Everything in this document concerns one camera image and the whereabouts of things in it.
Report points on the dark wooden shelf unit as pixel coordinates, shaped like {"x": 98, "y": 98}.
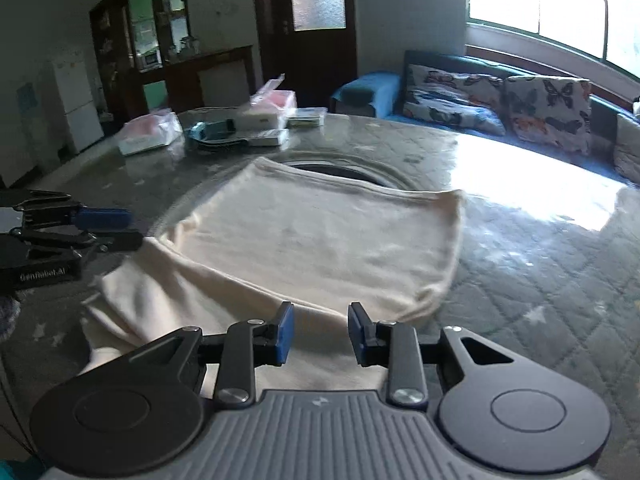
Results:
{"x": 115, "y": 60}

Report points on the white fridge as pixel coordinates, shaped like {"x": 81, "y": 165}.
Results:
{"x": 77, "y": 105}

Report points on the dark teal sofa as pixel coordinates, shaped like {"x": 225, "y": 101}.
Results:
{"x": 440, "y": 60}

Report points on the glass jar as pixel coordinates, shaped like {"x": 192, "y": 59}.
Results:
{"x": 184, "y": 47}

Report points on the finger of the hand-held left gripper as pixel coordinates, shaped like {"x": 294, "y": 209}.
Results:
{"x": 102, "y": 219}
{"x": 122, "y": 242}

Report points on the grey quilted star table cover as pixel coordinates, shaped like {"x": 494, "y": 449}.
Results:
{"x": 525, "y": 270}

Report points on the dark tray with items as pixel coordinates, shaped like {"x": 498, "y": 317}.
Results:
{"x": 210, "y": 130}

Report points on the open pink white tissue pack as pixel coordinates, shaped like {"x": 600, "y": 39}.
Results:
{"x": 260, "y": 117}

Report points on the blue butterfly print pillow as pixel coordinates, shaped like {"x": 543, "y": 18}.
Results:
{"x": 440, "y": 116}

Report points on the grey pillow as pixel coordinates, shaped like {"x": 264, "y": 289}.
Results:
{"x": 629, "y": 150}

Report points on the white microwave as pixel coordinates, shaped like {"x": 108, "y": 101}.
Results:
{"x": 150, "y": 59}

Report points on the blue sofa throw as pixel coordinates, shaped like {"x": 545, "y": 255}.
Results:
{"x": 367, "y": 87}

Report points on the dark wooden console table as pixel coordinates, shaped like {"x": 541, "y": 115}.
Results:
{"x": 215, "y": 60}

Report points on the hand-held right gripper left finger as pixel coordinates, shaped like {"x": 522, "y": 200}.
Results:
{"x": 285, "y": 332}

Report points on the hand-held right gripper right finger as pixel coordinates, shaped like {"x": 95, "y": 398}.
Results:
{"x": 357, "y": 335}

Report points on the dark wooden glass door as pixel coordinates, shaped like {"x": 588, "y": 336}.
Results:
{"x": 305, "y": 65}

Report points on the beige garment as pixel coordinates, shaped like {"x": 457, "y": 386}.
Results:
{"x": 310, "y": 230}

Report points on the sealed pink white tissue pack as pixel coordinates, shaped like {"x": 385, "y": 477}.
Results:
{"x": 147, "y": 135}

